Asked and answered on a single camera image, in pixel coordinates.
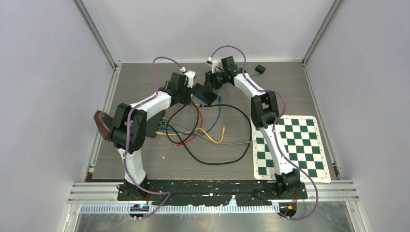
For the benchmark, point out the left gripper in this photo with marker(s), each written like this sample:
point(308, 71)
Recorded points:
point(187, 101)

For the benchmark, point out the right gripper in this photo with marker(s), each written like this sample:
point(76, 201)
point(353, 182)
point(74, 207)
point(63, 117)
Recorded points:
point(210, 80)

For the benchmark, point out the black switch with blue ports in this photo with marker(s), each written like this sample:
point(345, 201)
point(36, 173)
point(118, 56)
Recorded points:
point(202, 94)

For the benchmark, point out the plain black network switch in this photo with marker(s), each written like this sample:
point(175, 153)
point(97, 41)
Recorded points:
point(153, 123)

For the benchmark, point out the black power adapter with cord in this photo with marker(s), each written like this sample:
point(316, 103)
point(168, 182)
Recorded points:
point(258, 70)

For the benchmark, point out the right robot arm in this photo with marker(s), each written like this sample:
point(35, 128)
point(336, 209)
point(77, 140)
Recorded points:
point(264, 115)

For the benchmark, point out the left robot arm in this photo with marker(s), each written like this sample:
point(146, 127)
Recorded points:
point(128, 128)

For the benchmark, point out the brown object at left edge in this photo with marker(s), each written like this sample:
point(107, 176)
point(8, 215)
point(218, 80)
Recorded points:
point(103, 122)

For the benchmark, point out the green white chessboard mat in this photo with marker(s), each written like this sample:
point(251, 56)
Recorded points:
point(302, 141)

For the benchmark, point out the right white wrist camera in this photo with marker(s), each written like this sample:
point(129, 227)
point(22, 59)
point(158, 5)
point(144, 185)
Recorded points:
point(212, 62)

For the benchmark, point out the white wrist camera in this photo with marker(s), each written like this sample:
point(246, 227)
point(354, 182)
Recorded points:
point(190, 76)
point(212, 62)

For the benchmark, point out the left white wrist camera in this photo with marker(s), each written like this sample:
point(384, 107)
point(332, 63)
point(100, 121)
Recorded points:
point(190, 76)

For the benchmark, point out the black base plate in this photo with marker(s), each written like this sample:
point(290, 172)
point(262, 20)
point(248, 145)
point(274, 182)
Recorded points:
point(207, 192)

